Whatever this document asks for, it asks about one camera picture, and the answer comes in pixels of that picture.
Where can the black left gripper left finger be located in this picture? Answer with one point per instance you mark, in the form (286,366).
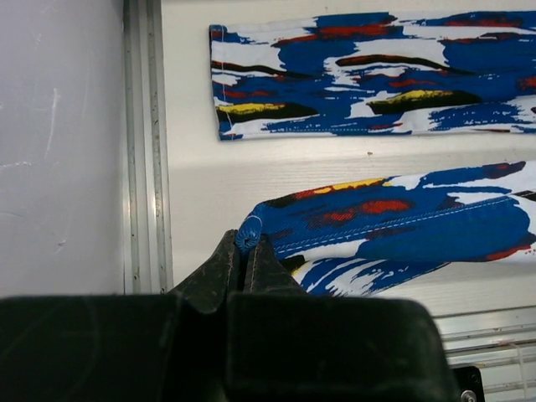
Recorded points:
(205,290)

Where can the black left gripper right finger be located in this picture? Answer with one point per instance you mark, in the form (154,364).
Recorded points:
(265,275)

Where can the blue white red patterned trousers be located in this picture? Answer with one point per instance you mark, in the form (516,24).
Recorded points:
(366,74)

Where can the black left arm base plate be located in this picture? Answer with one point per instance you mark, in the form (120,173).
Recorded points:
(469,383)

